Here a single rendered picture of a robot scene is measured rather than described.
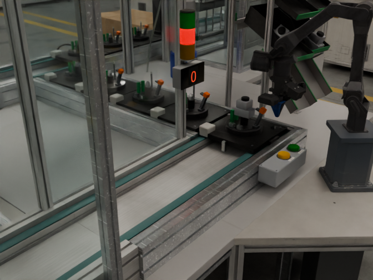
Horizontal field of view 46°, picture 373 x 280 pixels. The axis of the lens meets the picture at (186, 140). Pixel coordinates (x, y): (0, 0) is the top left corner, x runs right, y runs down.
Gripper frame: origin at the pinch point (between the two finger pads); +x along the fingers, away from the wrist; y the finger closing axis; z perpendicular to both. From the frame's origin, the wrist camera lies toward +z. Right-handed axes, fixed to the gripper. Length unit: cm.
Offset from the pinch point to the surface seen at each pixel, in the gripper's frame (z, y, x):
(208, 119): -28.3, -2.2, 12.1
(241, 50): -72, 84, 10
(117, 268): 10, -83, 9
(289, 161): 11.7, -10.3, 12.8
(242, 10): -73, 84, -13
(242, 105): -13.1, -2.5, 2.0
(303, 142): 4.6, 14.3, 17.4
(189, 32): -22.8, -20.8, -26.0
